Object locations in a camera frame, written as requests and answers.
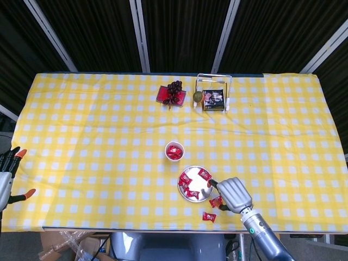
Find brown cardboard box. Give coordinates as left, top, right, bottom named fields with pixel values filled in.
left=39, top=231, right=110, bottom=261

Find yellow white checkered tablecloth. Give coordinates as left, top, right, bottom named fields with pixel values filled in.
left=0, top=71, right=348, bottom=234

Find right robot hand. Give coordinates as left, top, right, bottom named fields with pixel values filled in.
left=207, top=177, right=253, bottom=213

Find dark red grape bunch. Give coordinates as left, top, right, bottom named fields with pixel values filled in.
left=162, top=80, right=183, bottom=111

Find black tin box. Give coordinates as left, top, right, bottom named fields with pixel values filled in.
left=202, top=89, right=226, bottom=112

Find round steel plate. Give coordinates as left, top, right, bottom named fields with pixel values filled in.
left=177, top=165, right=214, bottom=203

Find red rectangular tray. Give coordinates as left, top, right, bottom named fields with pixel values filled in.
left=156, top=85, right=188, bottom=108

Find white frame post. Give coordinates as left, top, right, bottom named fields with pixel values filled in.
left=23, top=0, right=79, bottom=73
left=0, top=104, right=20, bottom=122
left=129, top=0, right=151, bottom=73
left=210, top=0, right=241, bottom=74
left=300, top=20, right=348, bottom=74

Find white wire rack stand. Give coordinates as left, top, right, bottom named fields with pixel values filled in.
left=193, top=72, right=233, bottom=113

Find silver table leg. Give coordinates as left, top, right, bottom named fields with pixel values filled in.
left=238, top=233, right=247, bottom=261

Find white paper cup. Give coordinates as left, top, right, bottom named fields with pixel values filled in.
left=164, top=140, right=185, bottom=163

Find grey robot torso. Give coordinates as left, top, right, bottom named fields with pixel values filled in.
left=110, top=232, right=227, bottom=261

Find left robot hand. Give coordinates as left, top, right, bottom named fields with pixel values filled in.
left=0, top=146, right=36, bottom=212

